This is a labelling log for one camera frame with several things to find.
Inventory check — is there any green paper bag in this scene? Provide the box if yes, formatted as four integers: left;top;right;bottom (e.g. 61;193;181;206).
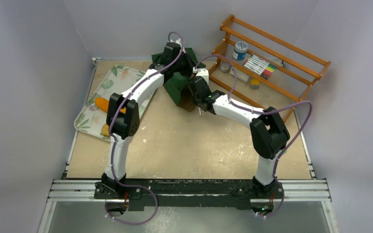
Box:
151;48;198;112

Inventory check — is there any orange fake baguette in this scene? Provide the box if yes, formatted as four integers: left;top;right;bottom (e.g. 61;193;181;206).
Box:
94;98;109;113

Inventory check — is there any round fake bread bun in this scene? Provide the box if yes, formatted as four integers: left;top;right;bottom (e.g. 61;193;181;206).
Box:
101;124;110;137

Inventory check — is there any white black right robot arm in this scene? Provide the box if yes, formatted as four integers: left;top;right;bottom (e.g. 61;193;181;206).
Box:
187;76;290;198

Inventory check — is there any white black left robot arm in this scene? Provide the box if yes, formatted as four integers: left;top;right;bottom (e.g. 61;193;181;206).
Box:
95;41;192;199

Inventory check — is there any small clear glass jar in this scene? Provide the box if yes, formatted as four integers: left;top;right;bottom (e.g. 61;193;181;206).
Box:
220;61;231;72

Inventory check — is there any small white box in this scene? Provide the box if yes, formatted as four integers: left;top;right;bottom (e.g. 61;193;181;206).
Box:
230;67;250;83

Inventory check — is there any yellow grey sponge block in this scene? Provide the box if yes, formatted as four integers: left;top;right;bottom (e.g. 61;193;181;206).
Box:
250;79;260;89

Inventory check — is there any orange wooden shelf rack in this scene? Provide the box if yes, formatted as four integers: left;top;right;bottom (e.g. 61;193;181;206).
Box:
204;15;332;125

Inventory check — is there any white jar with blue lid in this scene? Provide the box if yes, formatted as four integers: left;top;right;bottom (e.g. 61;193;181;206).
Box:
232;41;248;61

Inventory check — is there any pack of coloured markers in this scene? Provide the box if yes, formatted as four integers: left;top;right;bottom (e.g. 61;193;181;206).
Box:
244;55;277;80

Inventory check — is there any white tropical print tray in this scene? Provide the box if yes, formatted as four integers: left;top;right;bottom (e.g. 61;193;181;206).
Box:
74;65;153;141

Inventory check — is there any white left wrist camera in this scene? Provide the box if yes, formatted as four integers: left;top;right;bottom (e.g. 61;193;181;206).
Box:
171;38;184;47

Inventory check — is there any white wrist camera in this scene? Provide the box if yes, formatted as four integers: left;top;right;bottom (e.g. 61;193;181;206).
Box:
171;38;184;47
192;68;209;84

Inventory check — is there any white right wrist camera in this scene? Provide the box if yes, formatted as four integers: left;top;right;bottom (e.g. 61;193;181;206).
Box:
192;68;209;84

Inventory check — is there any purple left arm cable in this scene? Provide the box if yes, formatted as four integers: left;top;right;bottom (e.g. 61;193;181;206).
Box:
104;31;186;226

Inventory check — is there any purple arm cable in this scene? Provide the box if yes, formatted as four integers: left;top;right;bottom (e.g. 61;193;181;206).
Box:
104;31;186;226
193;54;313;219

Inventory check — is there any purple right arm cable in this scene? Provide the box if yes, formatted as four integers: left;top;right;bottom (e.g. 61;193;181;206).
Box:
193;54;313;219

